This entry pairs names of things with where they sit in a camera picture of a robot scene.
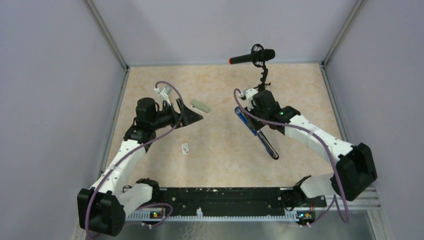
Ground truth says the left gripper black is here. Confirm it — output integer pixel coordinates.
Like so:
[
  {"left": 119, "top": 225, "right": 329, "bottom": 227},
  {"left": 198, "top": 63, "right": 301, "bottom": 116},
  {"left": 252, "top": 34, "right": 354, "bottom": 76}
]
[{"left": 150, "top": 97, "right": 203, "bottom": 130}]

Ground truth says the small white staple box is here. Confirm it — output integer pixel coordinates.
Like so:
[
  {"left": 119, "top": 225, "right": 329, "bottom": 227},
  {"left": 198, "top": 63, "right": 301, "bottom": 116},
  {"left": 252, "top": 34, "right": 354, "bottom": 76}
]
[{"left": 181, "top": 143, "right": 190, "bottom": 156}]

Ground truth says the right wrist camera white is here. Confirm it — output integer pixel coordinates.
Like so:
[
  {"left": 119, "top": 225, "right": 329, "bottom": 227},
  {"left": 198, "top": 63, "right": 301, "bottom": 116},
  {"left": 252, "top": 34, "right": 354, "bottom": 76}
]
[{"left": 239, "top": 88, "right": 258, "bottom": 104}]

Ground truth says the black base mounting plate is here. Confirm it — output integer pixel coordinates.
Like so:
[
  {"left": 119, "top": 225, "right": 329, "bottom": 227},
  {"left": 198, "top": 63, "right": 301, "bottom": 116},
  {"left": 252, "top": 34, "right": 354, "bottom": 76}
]
[{"left": 152, "top": 187, "right": 327, "bottom": 217}]

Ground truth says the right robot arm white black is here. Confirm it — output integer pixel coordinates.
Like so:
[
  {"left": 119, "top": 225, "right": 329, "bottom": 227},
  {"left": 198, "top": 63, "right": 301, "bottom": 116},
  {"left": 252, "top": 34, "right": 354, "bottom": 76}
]
[{"left": 244, "top": 88, "right": 377, "bottom": 206}]

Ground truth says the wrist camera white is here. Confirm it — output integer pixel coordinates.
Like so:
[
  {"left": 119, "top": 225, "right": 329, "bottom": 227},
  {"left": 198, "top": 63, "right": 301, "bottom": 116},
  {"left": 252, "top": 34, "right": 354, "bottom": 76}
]
[
  {"left": 239, "top": 88, "right": 258, "bottom": 104},
  {"left": 154, "top": 85, "right": 173, "bottom": 105}
]

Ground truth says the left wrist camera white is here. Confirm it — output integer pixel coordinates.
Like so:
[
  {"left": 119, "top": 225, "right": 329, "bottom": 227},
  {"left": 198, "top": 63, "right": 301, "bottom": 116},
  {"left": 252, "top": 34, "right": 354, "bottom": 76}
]
[{"left": 154, "top": 85, "right": 173, "bottom": 105}]

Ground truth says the black microphone orange tip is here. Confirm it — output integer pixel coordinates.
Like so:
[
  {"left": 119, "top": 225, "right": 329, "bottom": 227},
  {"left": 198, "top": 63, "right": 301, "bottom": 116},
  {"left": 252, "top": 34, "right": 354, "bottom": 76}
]
[{"left": 228, "top": 49, "right": 276, "bottom": 65}]

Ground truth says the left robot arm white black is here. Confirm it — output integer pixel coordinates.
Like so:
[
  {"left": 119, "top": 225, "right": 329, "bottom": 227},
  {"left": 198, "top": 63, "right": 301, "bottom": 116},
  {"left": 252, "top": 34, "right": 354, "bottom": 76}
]
[{"left": 77, "top": 97, "right": 203, "bottom": 237}]

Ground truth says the blue stapler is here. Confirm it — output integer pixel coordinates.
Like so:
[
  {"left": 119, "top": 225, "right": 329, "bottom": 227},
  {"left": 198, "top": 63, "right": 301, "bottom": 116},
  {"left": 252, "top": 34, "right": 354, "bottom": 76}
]
[{"left": 234, "top": 106, "right": 279, "bottom": 160}]

